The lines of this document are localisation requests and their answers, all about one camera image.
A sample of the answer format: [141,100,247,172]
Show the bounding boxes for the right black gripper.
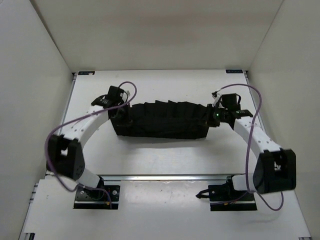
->
[197,104,228,128]

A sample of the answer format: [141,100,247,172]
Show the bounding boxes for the black pleated skirt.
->
[110,100,209,140]

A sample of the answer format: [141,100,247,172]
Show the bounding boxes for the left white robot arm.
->
[44,81,137,199]

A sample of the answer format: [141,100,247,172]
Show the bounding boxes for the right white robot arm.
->
[206,92,297,200]

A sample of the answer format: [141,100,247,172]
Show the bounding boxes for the right blue corner label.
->
[225,69,244,74]

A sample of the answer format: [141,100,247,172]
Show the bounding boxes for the blue corner label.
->
[77,71,95,76]
[225,69,244,74]

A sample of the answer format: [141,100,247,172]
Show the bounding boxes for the left blue corner label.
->
[77,71,95,76]

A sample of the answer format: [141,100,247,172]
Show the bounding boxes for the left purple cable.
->
[44,81,138,205]

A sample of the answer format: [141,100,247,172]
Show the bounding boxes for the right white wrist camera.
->
[211,88,222,108]

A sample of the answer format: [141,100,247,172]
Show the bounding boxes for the right aluminium side rail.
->
[244,71,278,151]

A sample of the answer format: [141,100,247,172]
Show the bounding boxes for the aluminium side rail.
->
[46,72,77,176]
[244,71,278,151]

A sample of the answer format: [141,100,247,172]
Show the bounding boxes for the left aluminium side rail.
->
[46,72,77,176]

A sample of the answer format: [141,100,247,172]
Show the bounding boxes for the aluminium front rail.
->
[101,174,229,181]

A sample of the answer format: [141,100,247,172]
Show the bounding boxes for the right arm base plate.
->
[195,180,258,212]

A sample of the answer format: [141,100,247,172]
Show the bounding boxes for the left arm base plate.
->
[73,185,121,210]

